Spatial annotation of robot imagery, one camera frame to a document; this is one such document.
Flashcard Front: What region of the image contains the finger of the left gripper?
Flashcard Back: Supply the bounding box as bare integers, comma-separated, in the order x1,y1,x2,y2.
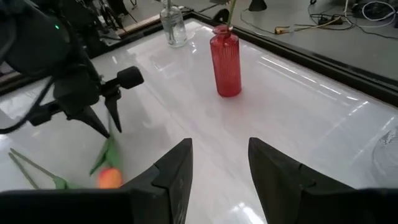
66,105,111,139
104,91,123,134

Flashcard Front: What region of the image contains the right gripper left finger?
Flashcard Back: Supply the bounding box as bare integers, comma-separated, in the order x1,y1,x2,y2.
0,138,194,224

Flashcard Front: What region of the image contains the orange tulip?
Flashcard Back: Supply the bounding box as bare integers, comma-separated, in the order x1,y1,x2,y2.
89,118,124,190

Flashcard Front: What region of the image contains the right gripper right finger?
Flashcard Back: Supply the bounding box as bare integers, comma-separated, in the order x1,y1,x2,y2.
248,137,398,224

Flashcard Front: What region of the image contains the white coiled cable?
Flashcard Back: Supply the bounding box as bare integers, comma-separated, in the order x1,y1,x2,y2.
360,0,396,22

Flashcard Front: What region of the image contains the pink tulip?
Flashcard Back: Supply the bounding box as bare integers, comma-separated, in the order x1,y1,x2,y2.
9,147,82,190
7,151,40,190

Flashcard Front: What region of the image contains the black stand foot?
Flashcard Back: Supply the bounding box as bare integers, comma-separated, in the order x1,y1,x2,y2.
248,0,268,12

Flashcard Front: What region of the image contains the pale peach tulip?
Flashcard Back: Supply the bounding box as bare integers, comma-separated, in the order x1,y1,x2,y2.
214,0,239,29

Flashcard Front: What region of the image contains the power strip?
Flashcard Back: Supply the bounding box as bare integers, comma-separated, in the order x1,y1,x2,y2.
317,15,345,26

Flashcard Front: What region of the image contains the clear ribbed glass bottle vase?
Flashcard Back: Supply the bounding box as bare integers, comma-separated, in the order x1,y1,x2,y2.
159,4,188,49

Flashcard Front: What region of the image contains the red ribbed glass vase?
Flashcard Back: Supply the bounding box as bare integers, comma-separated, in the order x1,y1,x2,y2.
209,24,243,98

